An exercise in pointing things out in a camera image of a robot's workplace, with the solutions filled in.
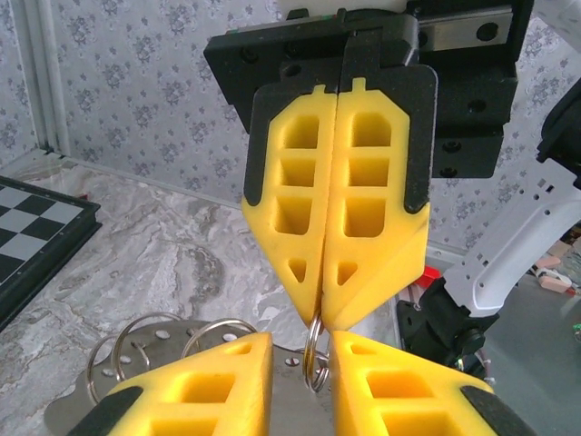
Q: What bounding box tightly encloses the metal key ring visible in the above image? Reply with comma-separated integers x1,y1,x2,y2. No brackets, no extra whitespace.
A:
111,312,185,382
85,334,126,406
181,317,261,364
301,312,332,392

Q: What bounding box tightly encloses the pink object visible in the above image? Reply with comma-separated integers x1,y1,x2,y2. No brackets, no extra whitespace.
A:
530,240,581,296

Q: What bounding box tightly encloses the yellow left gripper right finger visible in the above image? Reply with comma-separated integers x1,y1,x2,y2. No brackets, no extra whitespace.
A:
330,329,539,436

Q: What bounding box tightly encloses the black and silver chessboard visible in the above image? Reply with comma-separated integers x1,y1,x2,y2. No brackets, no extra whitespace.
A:
0,174,103,333

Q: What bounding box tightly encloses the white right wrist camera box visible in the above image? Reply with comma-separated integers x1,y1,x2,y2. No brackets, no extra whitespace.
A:
275,0,409,14

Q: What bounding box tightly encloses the red block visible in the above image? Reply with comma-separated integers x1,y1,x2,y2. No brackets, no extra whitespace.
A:
419,265,445,291

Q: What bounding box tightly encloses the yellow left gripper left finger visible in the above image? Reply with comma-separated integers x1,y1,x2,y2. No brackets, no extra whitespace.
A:
80,331,274,436

